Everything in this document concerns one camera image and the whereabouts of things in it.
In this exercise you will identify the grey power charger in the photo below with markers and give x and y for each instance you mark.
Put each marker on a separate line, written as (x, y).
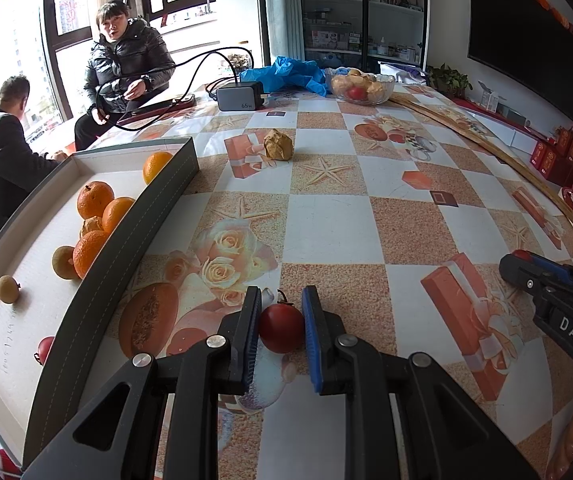
(239, 96)

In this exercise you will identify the rough-skinned mandarin orange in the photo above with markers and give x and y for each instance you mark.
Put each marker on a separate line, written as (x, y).
(89, 252)
(95, 199)

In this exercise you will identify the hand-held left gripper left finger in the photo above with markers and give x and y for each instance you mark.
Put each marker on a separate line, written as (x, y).
(252, 345)

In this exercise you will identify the blue plastic bag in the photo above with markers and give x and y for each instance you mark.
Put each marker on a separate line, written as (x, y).
(291, 75)

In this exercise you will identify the smooth-skinned orange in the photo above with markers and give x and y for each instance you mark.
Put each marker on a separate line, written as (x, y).
(156, 166)
(118, 215)

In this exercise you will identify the clear snack container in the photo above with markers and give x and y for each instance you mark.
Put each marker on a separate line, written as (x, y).
(240, 62)

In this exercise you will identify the dark red flat device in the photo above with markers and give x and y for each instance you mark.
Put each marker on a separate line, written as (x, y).
(176, 102)

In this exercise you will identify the black wall screen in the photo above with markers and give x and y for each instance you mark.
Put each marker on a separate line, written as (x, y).
(526, 25)

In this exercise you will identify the white printed plastic bag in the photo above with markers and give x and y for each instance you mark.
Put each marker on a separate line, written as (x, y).
(404, 72)

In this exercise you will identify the grey-blue curtain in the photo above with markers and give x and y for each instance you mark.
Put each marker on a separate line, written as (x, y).
(284, 10)

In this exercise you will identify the white low sideboard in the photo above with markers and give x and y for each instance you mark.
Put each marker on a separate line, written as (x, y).
(516, 135)

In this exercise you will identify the glass door display cabinet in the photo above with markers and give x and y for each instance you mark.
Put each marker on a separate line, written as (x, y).
(361, 10)

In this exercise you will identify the grey tray with white lining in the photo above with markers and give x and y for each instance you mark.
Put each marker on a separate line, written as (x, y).
(121, 270)

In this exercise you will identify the white carton box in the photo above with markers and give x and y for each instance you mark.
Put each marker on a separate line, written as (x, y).
(491, 97)

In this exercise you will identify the long wooden strip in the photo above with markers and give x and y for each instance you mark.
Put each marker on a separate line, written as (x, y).
(491, 152)

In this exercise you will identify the small yellow-brown fruit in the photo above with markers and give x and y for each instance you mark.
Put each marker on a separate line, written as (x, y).
(355, 72)

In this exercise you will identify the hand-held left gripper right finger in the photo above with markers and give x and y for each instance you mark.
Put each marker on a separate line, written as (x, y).
(312, 345)

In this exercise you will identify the small brown round fruit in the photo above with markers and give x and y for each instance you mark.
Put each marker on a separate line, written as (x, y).
(63, 261)
(8, 288)

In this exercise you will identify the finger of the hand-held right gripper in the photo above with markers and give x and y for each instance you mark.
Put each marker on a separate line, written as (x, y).
(556, 271)
(523, 276)

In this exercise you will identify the green potted plant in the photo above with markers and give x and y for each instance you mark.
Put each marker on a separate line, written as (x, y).
(449, 80)

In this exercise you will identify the black framed window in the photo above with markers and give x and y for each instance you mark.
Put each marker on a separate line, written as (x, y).
(51, 35)

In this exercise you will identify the glass bowl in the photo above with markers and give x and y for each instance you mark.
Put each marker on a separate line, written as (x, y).
(387, 91)

